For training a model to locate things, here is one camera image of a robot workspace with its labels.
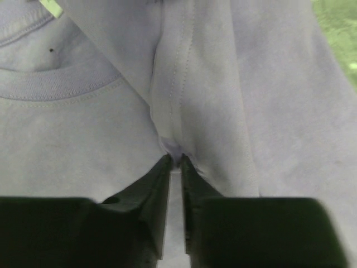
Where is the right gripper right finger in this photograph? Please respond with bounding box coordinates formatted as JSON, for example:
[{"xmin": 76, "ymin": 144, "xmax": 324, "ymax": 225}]
[{"xmin": 180, "ymin": 155, "xmax": 348, "ymax": 267}]

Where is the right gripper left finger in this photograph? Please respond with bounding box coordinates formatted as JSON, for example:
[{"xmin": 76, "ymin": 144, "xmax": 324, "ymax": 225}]
[{"xmin": 1, "ymin": 155, "xmax": 171, "ymax": 267}]

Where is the lavender t shirt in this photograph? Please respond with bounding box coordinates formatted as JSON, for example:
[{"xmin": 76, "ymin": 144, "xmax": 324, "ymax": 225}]
[{"xmin": 1, "ymin": 1, "xmax": 356, "ymax": 267}]

